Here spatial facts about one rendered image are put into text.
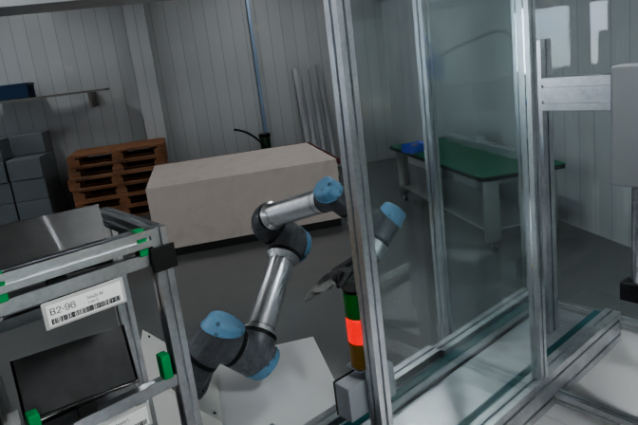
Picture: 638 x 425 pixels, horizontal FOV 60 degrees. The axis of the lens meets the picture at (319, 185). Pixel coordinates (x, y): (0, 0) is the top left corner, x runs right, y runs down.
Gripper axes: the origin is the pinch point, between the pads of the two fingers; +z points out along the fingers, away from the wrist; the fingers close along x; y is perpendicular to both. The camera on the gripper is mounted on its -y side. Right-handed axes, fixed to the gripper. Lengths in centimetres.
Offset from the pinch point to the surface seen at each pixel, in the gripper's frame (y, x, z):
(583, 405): 26, 63, -17
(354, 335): 47.8, -11.6, 0.9
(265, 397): -23.4, 6.4, 29.8
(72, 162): -678, -167, 4
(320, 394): -16.9, 18.2, 19.8
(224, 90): -755, -61, -224
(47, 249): 74, -61, 12
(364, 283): 53, -17, -7
